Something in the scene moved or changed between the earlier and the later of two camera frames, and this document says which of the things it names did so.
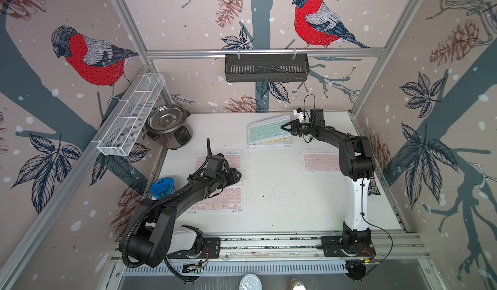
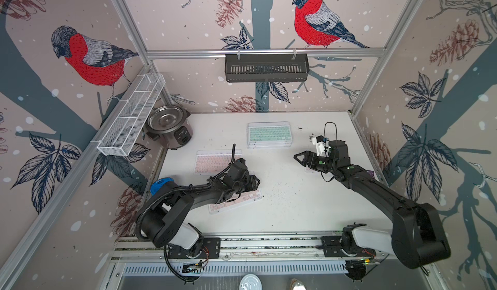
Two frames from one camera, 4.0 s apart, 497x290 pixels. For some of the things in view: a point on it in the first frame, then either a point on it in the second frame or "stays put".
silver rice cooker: x=170 y=124 stays put
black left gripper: x=233 y=175 → x=251 y=180
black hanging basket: x=266 y=68 stays put
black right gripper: x=296 y=127 → x=307 y=158
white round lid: x=250 y=281 stays put
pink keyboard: x=233 y=157 stays put
